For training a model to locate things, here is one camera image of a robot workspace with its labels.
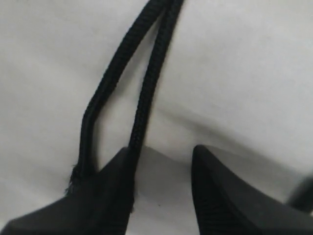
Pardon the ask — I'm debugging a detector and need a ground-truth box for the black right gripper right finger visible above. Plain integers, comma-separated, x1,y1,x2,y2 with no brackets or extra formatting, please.
192,145,313,235

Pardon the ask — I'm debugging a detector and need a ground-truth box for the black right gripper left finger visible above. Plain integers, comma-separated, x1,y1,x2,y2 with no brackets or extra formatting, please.
4,147,135,235

